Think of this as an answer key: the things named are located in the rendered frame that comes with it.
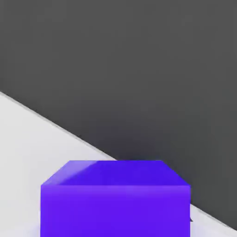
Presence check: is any small purple cube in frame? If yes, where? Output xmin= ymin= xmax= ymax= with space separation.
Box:
xmin=40 ymin=160 xmax=191 ymax=237

